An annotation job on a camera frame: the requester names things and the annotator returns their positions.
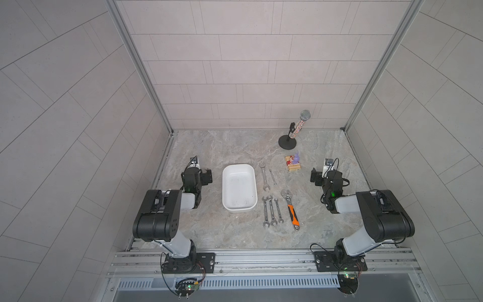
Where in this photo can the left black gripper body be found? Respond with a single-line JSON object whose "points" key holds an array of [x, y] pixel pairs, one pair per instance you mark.
{"points": [[204, 180]]}

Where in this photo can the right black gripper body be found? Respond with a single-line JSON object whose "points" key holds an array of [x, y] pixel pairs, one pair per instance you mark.
{"points": [[319, 180]]}

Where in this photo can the orange handled adjustable wrench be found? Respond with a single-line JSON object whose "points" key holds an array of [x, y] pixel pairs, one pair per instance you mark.
{"points": [[286, 194]]}

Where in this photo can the white plastic storage box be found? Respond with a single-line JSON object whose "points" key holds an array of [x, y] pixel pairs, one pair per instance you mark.
{"points": [[239, 190]]}

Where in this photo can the silver ratchet wrench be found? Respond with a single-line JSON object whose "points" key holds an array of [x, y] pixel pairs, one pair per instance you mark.
{"points": [[266, 186]]}

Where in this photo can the small silver combination wrench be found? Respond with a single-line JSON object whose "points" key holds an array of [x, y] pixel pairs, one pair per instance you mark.
{"points": [[280, 218]]}

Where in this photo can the long silver open-end wrench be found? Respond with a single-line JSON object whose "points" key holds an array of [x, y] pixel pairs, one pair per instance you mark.
{"points": [[266, 223]]}

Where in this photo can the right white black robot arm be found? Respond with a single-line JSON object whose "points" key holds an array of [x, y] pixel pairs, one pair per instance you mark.
{"points": [[385, 221]]}

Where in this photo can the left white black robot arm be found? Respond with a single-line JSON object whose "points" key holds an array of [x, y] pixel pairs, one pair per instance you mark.
{"points": [[159, 218]]}

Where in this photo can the small wooden toy with figures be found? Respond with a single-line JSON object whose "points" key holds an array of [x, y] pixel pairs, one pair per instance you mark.
{"points": [[292, 162]]}

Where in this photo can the glitter microphone on black stand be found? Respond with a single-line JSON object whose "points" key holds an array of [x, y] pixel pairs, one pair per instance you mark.
{"points": [[288, 142]]}

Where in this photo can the left green circuit board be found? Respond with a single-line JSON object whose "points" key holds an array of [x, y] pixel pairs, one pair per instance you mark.
{"points": [[186, 287]]}

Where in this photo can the green circuit board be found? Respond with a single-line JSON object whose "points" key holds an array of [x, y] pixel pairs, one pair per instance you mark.
{"points": [[348, 284], [186, 287]]}

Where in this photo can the right green circuit board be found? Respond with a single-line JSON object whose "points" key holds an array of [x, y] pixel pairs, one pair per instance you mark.
{"points": [[348, 284]]}

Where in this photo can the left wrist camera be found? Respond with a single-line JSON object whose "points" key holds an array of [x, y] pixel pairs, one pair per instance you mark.
{"points": [[194, 163]]}

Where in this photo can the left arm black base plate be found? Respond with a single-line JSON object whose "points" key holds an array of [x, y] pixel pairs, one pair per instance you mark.
{"points": [[192, 264]]}

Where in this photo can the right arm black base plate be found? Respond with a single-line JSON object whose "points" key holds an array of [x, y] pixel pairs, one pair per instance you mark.
{"points": [[339, 262]]}

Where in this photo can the aluminium mounting rail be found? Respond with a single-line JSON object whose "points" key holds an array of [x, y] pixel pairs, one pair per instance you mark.
{"points": [[146, 263]]}

